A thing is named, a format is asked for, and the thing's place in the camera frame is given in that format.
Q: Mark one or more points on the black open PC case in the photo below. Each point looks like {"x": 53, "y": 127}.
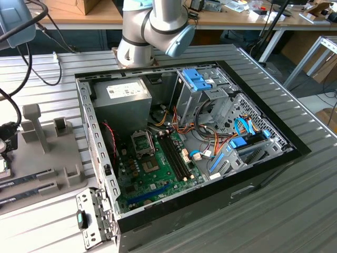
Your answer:
{"x": 184, "y": 213}

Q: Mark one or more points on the black case fan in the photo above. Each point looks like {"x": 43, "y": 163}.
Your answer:
{"x": 110, "y": 150}

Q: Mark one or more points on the black stand pole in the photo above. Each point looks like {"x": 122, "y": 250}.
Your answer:
{"x": 272, "y": 20}

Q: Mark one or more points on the black RAM slot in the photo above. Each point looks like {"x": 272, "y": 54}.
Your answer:
{"x": 171, "y": 159}
{"x": 181, "y": 156}
{"x": 178, "y": 156}
{"x": 174, "y": 158}

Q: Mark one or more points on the blue plastic rail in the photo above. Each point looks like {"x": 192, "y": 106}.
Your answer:
{"x": 216, "y": 164}

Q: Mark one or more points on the grey power supply unit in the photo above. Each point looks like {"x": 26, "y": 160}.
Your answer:
{"x": 123, "y": 110}

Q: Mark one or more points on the black clip with teal face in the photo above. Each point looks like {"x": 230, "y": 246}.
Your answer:
{"x": 82, "y": 218}

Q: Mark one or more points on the brown cardboard box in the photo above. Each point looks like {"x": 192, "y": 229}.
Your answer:
{"x": 84, "y": 6}

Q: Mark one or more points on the silver CPU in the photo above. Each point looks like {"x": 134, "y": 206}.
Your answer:
{"x": 3, "y": 167}

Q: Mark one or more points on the grey parts rack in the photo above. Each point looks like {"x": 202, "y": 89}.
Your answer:
{"x": 52, "y": 155}

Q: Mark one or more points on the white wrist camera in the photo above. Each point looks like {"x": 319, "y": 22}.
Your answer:
{"x": 2, "y": 145}

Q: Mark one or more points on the small blue clip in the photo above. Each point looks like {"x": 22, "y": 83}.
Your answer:
{"x": 266, "y": 134}

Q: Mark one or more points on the CPU socket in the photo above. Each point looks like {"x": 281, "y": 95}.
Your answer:
{"x": 150, "y": 166}

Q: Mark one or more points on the round silver coin battery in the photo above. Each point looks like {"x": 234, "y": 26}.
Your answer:
{"x": 148, "y": 202}

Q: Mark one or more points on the grey metal drive cage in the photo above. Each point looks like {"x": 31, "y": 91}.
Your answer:
{"x": 188, "y": 102}

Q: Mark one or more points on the blue expansion slot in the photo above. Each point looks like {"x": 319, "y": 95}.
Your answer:
{"x": 148, "y": 195}

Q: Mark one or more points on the beige board power connector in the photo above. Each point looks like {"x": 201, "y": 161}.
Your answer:
{"x": 185, "y": 156}

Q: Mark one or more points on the aluminium profile frame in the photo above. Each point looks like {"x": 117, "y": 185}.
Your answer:
{"x": 303, "y": 62}

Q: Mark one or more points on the blue drive carrier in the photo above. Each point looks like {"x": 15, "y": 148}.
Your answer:
{"x": 196, "y": 79}

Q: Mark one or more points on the open cardboard box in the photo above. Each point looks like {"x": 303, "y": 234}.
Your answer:
{"x": 316, "y": 10}

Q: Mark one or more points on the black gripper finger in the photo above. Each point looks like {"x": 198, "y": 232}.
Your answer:
{"x": 8, "y": 151}

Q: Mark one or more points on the green motherboard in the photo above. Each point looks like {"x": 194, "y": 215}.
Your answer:
{"x": 168, "y": 179}

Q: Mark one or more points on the green RAM stick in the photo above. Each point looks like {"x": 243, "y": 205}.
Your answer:
{"x": 18, "y": 196}
{"x": 18, "y": 181}

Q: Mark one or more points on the flat brown cardboard sheets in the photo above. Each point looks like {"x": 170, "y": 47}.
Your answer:
{"x": 295, "y": 44}

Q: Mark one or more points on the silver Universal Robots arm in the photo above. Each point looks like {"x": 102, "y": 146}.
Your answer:
{"x": 158, "y": 21}

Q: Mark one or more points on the grey metal disk bay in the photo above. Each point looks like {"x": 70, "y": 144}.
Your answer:
{"x": 231, "y": 163}

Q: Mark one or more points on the brown cardboard piece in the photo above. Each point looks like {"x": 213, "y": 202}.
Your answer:
{"x": 327, "y": 117}

